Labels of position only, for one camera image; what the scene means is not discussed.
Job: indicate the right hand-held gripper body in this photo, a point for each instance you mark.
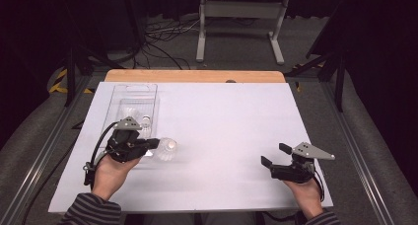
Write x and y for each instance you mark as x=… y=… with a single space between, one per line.
x=291 y=172

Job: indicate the person's left hand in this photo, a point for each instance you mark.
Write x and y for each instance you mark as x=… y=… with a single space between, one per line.
x=111 y=177

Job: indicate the yellow black floor tape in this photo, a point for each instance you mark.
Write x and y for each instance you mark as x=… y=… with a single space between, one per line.
x=60 y=75

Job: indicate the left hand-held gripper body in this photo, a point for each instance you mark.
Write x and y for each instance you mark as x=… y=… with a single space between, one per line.
x=126 y=146

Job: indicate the aluminium rail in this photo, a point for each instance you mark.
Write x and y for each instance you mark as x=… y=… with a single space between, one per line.
x=34 y=175
x=356 y=152

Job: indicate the grey metal desk frame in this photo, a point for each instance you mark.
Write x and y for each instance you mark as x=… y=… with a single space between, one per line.
x=243 y=9

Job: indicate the white table cover board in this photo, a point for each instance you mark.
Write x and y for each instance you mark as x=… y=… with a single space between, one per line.
x=203 y=185

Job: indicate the black metal stand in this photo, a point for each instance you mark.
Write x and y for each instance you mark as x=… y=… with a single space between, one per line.
x=340 y=87
x=70 y=77

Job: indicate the person's right hand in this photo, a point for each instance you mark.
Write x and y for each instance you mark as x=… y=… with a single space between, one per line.
x=305 y=195

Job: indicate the white feather shuttlecock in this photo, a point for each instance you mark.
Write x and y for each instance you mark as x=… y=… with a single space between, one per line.
x=128 y=112
x=147 y=124
x=167 y=149

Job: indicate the clear plastic container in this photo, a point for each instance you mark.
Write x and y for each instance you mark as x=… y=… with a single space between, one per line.
x=134 y=93

